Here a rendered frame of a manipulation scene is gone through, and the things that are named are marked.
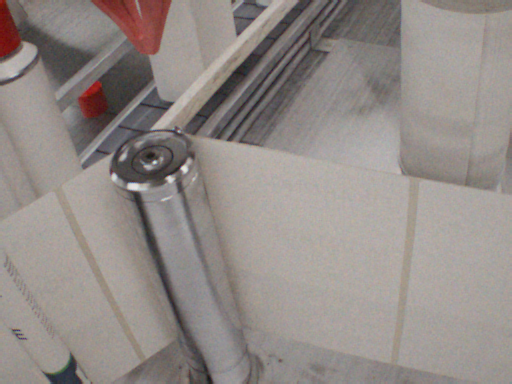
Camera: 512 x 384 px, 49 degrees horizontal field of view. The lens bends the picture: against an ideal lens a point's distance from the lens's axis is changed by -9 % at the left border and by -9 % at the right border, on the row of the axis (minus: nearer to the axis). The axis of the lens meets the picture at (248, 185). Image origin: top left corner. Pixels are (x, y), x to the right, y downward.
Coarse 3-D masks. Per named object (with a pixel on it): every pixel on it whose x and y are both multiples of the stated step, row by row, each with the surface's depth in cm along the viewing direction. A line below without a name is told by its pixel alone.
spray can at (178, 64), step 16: (176, 0) 52; (176, 16) 53; (192, 16) 55; (176, 32) 54; (192, 32) 56; (160, 48) 55; (176, 48) 55; (192, 48) 57; (160, 64) 57; (176, 64) 57; (192, 64) 58; (160, 80) 58; (176, 80) 58; (192, 80) 59; (160, 96) 61; (176, 96) 59
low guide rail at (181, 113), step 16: (288, 0) 68; (272, 16) 65; (256, 32) 63; (240, 48) 61; (224, 64) 58; (208, 80) 57; (224, 80) 59; (192, 96) 55; (208, 96) 57; (176, 112) 53; (192, 112) 55; (160, 128) 52
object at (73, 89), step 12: (120, 36) 56; (108, 48) 54; (120, 48) 55; (96, 60) 53; (108, 60) 54; (84, 72) 52; (96, 72) 53; (72, 84) 51; (84, 84) 52; (60, 96) 50; (72, 96) 51; (60, 108) 50
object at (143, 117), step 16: (304, 0) 74; (240, 16) 73; (256, 16) 72; (288, 16) 71; (240, 32) 70; (272, 32) 69; (256, 48) 66; (240, 64) 64; (240, 80) 62; (224, 96) 60; (144, 112) 60; (160, 112) 60; (208, 112) 59; (128, 128) 59; (144, 128) 58; (192, 128) 57; (112, 144) 57; (96, 160) 56
